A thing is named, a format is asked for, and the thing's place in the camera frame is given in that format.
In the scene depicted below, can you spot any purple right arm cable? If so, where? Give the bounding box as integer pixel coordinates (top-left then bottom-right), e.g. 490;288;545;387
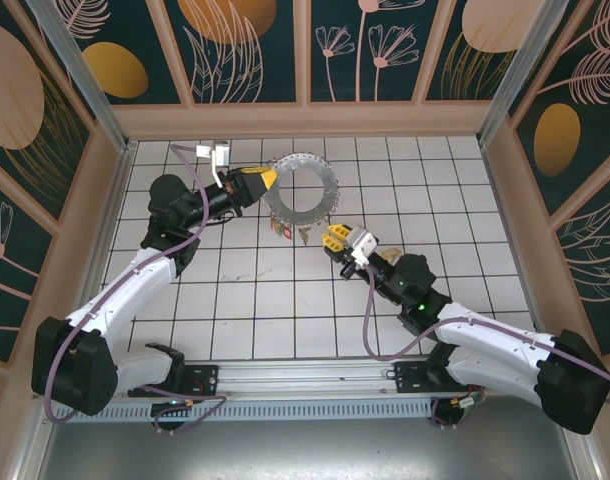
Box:
362;264;610;430

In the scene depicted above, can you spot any large metal disc keyring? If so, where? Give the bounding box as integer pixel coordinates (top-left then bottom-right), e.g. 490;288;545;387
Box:
263;151;342;236

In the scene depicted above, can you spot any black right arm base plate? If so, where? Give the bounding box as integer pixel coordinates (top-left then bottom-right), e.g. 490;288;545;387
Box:
393;360;454;396

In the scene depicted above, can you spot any aluminium corner post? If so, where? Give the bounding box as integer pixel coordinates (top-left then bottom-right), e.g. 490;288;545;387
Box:
475;0;571;149
24;0;139;154

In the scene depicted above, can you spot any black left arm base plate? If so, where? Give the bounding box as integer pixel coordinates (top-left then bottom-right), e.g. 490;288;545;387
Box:
178;363;221;399

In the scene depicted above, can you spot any grey metal sheet panel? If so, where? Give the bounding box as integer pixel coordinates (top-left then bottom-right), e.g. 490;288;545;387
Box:
14;417;606;480

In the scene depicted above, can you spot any grey slotted cable duct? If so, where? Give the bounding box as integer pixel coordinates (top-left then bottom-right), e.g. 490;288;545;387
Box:
52;402;436;424

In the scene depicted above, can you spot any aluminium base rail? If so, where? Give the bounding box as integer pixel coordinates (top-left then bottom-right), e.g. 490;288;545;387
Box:
114;357;491;401

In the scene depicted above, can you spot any bunch of metal keys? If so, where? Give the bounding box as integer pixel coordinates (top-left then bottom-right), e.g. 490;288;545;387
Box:
295;222;320;247

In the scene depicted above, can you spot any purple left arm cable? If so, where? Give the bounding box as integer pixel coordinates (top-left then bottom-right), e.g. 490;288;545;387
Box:
43;143;229;434

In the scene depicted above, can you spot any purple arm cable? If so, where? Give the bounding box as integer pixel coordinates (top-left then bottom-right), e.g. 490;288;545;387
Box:
43;143;229;434
362;264;610;430

